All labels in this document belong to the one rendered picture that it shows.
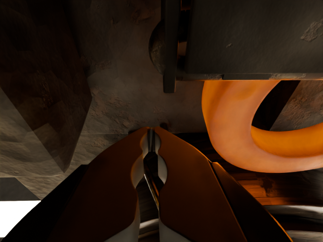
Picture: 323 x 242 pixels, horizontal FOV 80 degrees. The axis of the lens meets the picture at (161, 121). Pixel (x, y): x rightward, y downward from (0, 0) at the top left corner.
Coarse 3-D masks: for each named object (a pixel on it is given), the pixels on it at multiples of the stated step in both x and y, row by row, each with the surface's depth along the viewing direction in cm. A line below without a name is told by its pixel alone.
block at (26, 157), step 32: (0, 0) 8; (32, 0) 11; (0, 32) 8; (32, 32) 11; (64, 32) 14; (0, 64) 9; (32, 64) 11; (64, 64) 14; (0, 96) 9; (32, 96) 11; (64, 96) 14; (0, 128) 10; (32, 128) 11; (64, 128) 14; (0, 160) 13; (32, 160) 13; (64, 160) 14
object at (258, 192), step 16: (240, 176) 25; (256, 176) 25; (272, 176) 25; (288, 176) 26; (304, 176) 27; (320, 176) 28; (144, 192) 29; (256, 192) 24; (272, 192) 24; (288, 192) 24; (304, 192) 25; (320, 192) 26; (144, 208) 28; (272, 208) 22; (288, 208) 23; (304, 208) 23; (320, 208) 23; (144, 224) 26
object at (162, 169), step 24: (168, 144) 10; (168, 168) 9; (192, 168) 9; (168, 192) 8; (192, 192) 8; (216, 192) 8; (168, 216) 7; (192, 216) 7; (216, 216) 7; (168, 240) 7; (192, 240) 6; (216, 240) 6; (240, 240) 6
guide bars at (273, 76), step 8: (184, 16) 8; (160, 24) 8; (184, 24) 8; (152, 32) 8; (160, 32) 8; (184, 32) 8; (152, 40) 8; (160, 40) 8; (184, 40) 8; (152, 48) 8; (160, 48) 8; (152, 56) 9; (160, 56) 8; (184, 56) 9; (160, 64) 9; (184, 64) 9; (160, 72) 9; (176, 72) 9; (184, 72) 9; (176, 80) 10; (184, 80) 9; (192, 80) 9; (200, 80) 10; (208, 80) 10; (216, 80) 10; (224, 80) 10; (232, 80) 10; (240, 80) 10; (248, 80) 10; (256, 80) 10
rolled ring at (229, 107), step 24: (216, 96) 12; (240, 96) 12; (264, 96) 12; (216, 120) 14; (240, 120) 14; (216, 144) 16; (240, 144) 16; (264, 144) 18; (288, 144) 19; (312, 144) 18; (264, 168) 19; (288, 168) 19; (312, 168) 19
